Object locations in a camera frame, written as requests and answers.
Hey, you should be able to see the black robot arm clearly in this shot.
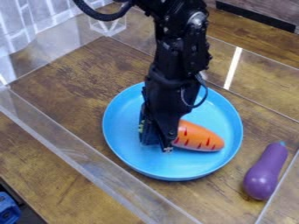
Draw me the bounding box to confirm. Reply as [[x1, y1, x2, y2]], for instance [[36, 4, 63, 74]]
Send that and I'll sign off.
[[118, 0, 211, 152]]

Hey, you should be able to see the orange toy carrot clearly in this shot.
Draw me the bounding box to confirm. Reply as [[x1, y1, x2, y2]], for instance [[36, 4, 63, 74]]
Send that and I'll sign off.
[[173, 120, 225, 151]]

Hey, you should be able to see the black braided cable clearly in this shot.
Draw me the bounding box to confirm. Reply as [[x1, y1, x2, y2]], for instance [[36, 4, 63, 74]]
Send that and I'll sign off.
[[71, 0, 137, 22]]

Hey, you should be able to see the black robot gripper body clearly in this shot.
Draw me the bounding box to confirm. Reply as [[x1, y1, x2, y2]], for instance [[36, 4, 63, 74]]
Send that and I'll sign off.
[[141, 65, 210, 130]]

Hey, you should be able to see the blue round plastic tray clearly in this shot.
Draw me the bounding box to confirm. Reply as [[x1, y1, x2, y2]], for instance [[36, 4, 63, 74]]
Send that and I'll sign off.
[[103, 83, 243, 181]]

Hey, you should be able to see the purple toy eggplant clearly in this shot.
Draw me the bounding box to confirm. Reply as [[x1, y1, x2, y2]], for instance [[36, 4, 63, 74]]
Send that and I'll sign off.
[[243, 141, 289, 200]]

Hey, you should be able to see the blue object at corner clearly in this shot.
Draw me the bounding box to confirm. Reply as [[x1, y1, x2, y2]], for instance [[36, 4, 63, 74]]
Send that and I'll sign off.
[[0, 192, 22, 224]]

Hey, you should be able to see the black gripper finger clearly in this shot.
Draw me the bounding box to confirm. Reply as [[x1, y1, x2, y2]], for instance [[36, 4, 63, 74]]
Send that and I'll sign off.
[[155, 119, 179, 152], [138, 104, 159, 145]]

